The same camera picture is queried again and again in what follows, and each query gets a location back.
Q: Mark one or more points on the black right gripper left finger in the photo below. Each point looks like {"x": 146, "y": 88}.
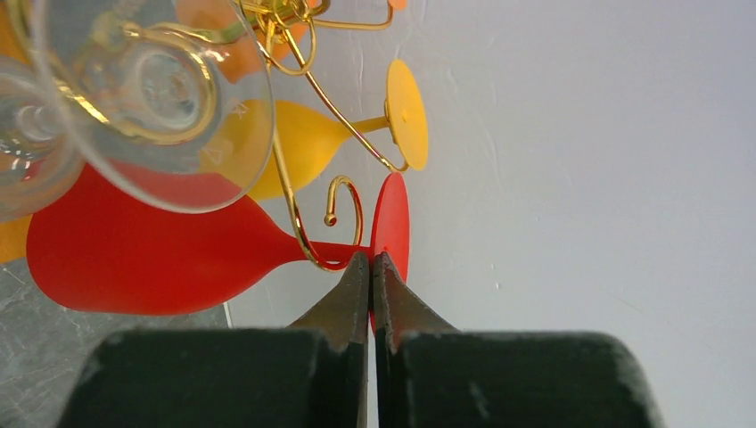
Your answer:
{"x": 340, "y": 319}

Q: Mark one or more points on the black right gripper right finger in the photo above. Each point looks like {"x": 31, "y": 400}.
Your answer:
{"x": 398, "y": 313}

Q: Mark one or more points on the red plastic wine glass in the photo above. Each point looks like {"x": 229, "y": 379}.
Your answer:
{"x": 98, "y": 249}

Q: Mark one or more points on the clear wine glass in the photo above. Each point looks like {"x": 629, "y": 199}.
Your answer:
{"x": 146, "y": 103}
{"x": 38, "y": 164}

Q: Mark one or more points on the yellow plastic wine glass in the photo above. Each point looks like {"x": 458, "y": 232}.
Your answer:
{"x": 310, "y": 140}

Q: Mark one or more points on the orange plastic wine glass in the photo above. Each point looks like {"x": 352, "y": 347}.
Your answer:
{"x": 258, "y": 34}

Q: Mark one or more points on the wooden rack base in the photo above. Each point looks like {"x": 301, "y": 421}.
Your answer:
{"x": 14, "y": 239}

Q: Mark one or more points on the gold wire glass rack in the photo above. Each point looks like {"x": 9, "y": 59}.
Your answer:
{"x": 171, "y": 102}

